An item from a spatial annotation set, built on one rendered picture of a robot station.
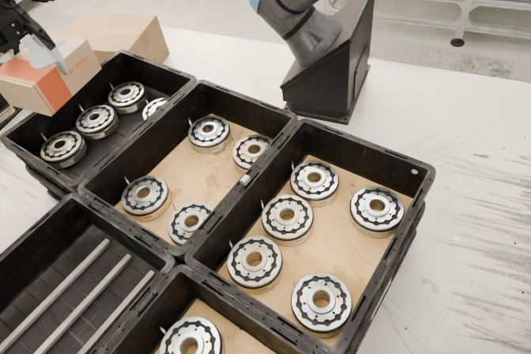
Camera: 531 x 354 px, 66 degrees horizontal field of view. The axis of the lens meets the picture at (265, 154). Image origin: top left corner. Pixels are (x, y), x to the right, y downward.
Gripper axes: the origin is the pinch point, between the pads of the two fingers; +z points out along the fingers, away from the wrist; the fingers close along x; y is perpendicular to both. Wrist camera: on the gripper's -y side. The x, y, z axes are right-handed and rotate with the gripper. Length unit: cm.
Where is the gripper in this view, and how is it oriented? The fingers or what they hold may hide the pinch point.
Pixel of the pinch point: (44, 65)
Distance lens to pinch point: 97.0
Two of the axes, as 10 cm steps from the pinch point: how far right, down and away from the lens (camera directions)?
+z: 1.2, 6.5, 7.5
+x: 9.1, 2.4, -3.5
